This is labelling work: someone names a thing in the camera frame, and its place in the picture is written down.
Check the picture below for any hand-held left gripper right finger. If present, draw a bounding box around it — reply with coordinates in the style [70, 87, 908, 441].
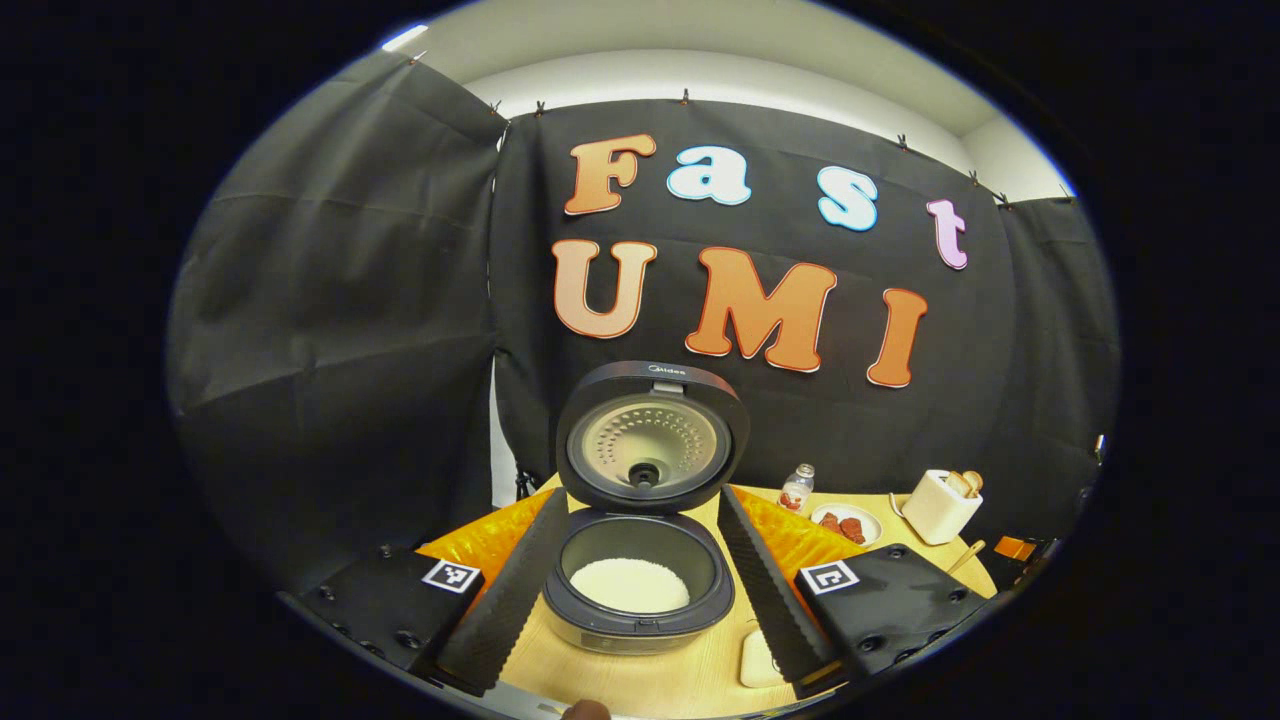
[718, 484, 991, 698]

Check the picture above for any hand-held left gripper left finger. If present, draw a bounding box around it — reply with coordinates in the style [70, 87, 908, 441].
[285, 487, 571, 698]

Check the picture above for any beige rice tray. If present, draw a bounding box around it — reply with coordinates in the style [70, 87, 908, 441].
[739, 628, 786, 689]

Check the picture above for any pile of white rice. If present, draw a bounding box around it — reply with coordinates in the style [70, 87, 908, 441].
[570, 557, 691, 614]

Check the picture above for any dark grey rice cooker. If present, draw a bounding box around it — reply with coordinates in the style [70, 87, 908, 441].
[543, 360, 752, 656]

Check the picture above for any white toaster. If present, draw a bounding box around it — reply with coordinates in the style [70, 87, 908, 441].
[902, 469, 984, 546]

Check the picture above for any small clear bottle red label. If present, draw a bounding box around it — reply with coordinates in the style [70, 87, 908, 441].
[779, 463, 816, 514]

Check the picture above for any white round plate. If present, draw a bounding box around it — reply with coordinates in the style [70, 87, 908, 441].
[811, 503, 883, 547]

